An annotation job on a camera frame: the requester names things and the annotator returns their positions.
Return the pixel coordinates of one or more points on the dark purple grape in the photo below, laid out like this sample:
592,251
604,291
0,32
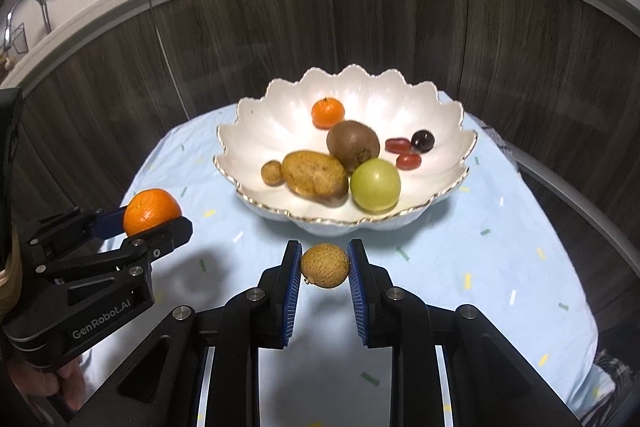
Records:
422,142

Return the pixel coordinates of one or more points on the large orange mandarin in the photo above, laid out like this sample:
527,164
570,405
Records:
150,212

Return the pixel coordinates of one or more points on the yellow mango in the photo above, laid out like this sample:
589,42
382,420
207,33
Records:
314,174

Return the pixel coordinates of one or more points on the small green apple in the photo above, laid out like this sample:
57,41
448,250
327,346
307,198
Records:
375,186

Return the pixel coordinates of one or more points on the red grape tomato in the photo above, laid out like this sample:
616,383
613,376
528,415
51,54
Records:
397,145
409,162

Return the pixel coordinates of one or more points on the white scalloped bowl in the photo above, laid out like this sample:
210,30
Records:
290,117

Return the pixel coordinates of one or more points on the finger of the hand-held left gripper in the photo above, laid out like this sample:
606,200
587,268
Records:
165,232
110,223

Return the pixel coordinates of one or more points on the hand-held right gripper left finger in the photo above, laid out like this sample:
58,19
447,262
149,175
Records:
292,292

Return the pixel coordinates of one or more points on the brown kiwi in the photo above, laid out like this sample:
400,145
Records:
352,144

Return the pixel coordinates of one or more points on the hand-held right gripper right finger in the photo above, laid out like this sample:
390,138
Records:
357,292

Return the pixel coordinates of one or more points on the grey metal bar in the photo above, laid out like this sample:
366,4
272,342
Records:
575,202

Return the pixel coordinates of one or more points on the person's left hand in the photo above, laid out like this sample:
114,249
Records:
65,382

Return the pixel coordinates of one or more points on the small orange mandarin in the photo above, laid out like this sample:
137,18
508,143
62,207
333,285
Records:
328,114

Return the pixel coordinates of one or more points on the light blue confetti cloth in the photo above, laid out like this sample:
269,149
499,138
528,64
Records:
450,257

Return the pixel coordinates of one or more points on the curved steel faucet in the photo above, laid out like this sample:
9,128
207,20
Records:
42,4

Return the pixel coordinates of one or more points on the brown longan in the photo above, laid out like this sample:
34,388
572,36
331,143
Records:
325,266
272,173

